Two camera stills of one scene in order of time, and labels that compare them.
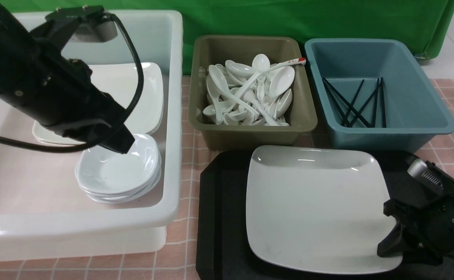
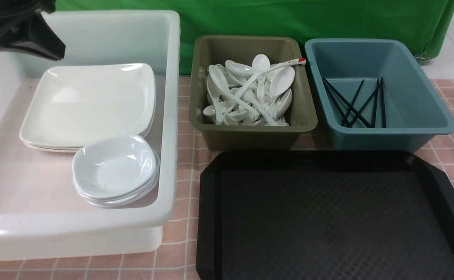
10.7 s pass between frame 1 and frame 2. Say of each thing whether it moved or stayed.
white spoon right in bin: stayed
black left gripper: moved
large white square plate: moved
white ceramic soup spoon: stayed
